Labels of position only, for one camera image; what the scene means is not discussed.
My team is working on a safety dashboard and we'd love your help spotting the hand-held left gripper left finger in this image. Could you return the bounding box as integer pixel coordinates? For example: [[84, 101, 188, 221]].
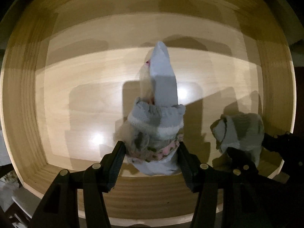
[[28, 141, 126, 228]]

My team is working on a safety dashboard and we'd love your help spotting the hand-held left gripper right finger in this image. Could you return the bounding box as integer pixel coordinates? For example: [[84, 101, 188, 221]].
[[177, 144, 271, 228]]

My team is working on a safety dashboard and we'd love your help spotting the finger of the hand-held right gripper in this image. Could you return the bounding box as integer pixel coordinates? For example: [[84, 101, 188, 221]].
[[262, 131, 298, 168], [226, 147, 287, 184]]

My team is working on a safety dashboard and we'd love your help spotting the pale grey underwear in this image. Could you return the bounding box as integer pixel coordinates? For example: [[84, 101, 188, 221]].
[[210, 113, 265, 167]]

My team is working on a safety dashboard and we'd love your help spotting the pink dotted underwear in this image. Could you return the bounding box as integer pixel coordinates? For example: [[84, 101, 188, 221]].
[[126, 133, 184, 162]]

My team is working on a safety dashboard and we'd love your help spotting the grey ribbed underwear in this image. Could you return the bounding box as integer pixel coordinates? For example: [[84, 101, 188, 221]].
[[127, 98, 186, 142]]

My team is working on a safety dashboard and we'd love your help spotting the wooden drawer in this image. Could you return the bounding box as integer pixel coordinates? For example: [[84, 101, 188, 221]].
[[0, 0, 297, 221]]

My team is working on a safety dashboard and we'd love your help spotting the sheer white underwear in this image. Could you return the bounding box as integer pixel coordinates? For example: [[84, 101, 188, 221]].
[[139, 60, 156, 105]]

